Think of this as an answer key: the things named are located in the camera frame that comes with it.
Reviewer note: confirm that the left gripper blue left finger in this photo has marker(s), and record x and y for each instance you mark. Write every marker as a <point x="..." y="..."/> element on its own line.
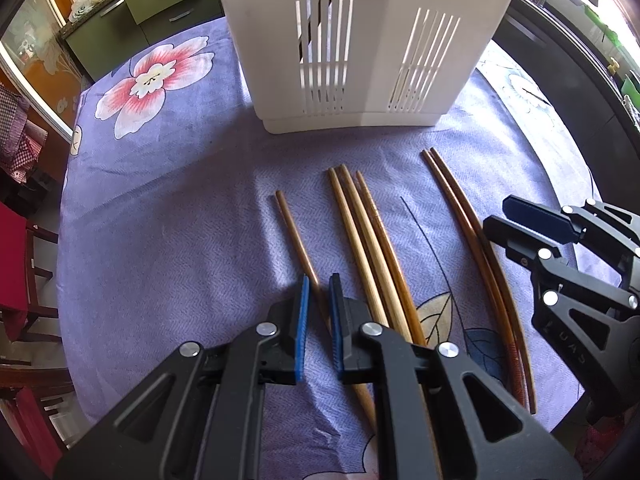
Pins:
<point x="286" y="348"/>

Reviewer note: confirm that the reddish brown chopstick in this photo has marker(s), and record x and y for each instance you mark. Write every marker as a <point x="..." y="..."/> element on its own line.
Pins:
<point x="402" y="290"/>

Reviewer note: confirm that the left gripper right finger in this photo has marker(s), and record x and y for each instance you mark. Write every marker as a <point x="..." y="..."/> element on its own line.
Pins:
<point x="351" y="360"/>

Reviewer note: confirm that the glass sliding door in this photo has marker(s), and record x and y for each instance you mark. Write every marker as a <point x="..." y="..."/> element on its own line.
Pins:
<point x="40" y="65"/>

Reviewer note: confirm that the purple floral tablecloth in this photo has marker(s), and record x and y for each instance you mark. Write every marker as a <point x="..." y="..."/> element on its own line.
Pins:
<point x="172" y="246"/>

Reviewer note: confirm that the red chair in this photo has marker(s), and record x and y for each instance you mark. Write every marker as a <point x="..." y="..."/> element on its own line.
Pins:
<point x="27" y="389"/>

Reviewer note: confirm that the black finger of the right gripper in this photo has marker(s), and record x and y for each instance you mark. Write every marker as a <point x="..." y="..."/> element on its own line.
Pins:
<point x="521" y="245"/>

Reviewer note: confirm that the light bamboo chopstick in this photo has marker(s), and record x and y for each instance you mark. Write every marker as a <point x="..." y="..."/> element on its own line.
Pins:
<point x="386" y="286"/>

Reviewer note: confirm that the white plastic utensil holder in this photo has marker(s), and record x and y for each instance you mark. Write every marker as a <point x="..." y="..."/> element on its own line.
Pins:
<point x="326" y="64"/>

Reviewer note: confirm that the purple checked apron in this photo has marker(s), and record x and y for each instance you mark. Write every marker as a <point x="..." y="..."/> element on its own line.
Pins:
<point x="21" y="139"/>

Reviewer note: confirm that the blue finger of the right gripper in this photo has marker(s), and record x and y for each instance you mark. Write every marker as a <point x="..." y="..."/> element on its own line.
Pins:
<point x="558" y="225"/>

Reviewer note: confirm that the green lower cabinets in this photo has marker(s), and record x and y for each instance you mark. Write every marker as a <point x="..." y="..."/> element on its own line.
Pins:
<point x="115" y="30"/>

